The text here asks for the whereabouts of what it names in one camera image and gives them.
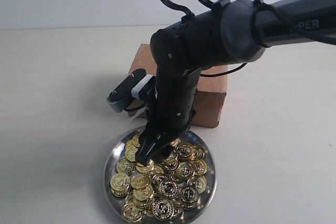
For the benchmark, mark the gold coin right middle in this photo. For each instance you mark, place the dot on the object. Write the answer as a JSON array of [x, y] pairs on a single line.
[[185, 170]]

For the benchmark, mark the gold coin front centre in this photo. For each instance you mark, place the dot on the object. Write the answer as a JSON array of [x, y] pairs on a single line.
[[162, 209]]

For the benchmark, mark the gold coin left edge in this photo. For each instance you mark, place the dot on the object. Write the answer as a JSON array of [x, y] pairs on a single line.
[[125, 166]]

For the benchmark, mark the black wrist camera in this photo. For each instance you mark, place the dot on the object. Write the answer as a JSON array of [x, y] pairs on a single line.
[[137, 85]]

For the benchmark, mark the round steel plate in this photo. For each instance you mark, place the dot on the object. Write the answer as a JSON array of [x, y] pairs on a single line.
[[116, 203]]

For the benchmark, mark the brown cardboard slotted box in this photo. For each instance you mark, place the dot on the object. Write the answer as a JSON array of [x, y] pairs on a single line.
[[210, 95]]

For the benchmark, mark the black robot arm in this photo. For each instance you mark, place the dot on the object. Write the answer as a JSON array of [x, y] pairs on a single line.
[[228, 33]]

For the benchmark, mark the gold coin front right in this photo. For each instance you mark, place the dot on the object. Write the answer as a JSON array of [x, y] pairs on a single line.
[[188, 195]]

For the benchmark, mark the gold coin centre pile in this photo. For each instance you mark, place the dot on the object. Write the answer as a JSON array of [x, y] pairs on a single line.
[[169, 189]]

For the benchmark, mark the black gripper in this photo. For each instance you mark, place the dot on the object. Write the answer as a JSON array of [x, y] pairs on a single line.
[[170, 116]]

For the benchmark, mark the gold coin far left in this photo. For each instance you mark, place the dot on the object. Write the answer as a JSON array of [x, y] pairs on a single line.
[[120, 182]]

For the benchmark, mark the gold coin front left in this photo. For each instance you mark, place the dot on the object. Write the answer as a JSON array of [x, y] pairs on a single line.
[[131, 213]]

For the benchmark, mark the gold coin upper right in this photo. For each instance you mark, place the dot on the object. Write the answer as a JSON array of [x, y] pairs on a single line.
[[184, 150]]

